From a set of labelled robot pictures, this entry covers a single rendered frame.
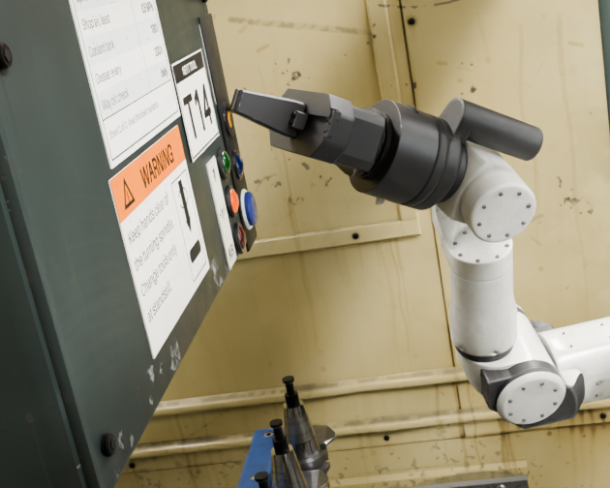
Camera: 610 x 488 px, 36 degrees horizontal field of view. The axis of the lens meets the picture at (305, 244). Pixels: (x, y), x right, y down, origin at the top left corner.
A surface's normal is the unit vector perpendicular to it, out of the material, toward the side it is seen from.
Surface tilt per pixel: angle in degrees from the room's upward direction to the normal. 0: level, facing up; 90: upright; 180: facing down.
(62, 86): 90
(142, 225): 90
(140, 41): 90
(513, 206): 110
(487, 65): 90
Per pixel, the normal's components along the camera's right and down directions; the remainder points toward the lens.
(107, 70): 0.98, -0.14
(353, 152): 0.40, 0.20
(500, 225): 0.25, 0.56
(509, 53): -0.11, 0.31
